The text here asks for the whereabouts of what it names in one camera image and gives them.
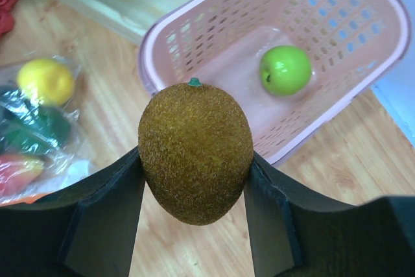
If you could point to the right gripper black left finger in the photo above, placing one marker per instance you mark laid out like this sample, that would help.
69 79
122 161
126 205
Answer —
86 229

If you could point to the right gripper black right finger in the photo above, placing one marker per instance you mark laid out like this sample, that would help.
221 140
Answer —
295 231

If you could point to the clear zip top bag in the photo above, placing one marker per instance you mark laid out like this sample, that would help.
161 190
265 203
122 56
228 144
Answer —
64 166

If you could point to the red fake pepper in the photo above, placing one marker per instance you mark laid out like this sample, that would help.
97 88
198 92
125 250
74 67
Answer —
17 171

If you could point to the dark green fake vegetable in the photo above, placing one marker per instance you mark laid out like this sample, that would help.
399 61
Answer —
30 128

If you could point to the brown fake kiwi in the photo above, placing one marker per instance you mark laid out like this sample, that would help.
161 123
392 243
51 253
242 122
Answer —
196 149

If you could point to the light green fake apple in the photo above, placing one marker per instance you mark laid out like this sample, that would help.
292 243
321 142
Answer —
285 70

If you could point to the crumpled red cloth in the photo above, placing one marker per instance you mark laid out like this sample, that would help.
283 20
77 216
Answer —
6 18

